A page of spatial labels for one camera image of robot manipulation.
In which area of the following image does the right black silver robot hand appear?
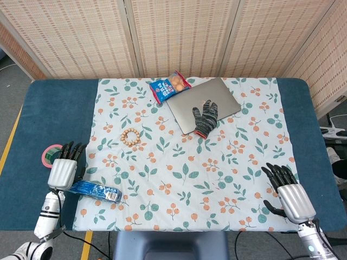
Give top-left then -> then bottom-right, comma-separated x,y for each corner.
260,162 -> 317,224

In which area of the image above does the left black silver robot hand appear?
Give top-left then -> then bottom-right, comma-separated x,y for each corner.
47,140 -> 88,191

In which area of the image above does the wooden bead bracelet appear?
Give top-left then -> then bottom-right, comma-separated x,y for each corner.
120,127 -> 141,147

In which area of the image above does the pink tape roll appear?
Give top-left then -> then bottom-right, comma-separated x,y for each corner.
42,144 -> 63,168

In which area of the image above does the blue plastic-wrapped packet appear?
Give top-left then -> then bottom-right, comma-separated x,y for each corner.
65,180 -> 123,204

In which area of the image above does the dark blue table cover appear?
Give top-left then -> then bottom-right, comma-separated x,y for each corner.
0,77 -> 347,232

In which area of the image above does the white chair base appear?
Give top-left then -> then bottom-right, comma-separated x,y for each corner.
319,113 -> 347,140

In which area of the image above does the floral printed tablecloth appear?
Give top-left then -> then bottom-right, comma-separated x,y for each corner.
72,77 -> 299,232

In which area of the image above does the grey striped knit glove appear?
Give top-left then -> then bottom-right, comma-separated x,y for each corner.
192,99 -> 219,139

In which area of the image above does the grey-blue robot torso base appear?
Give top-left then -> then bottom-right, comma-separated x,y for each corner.
112,230 -> 228,260

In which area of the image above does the blue snack bag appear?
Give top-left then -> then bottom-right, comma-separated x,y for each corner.
149,70 -> 192,104

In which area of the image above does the bamboo folding screen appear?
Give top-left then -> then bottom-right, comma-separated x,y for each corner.
0,0 -> 347,120

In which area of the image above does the grey closed laptop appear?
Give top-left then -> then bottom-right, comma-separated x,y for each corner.
165,77 -> 242,135

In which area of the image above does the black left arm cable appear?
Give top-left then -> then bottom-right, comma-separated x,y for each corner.
51,188 -> 112,260

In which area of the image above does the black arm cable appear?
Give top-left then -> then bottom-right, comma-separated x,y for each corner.
51,188 -> 112,260
313,218 -> 343,260

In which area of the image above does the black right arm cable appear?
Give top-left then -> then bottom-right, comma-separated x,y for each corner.
313,218 -> 343,260

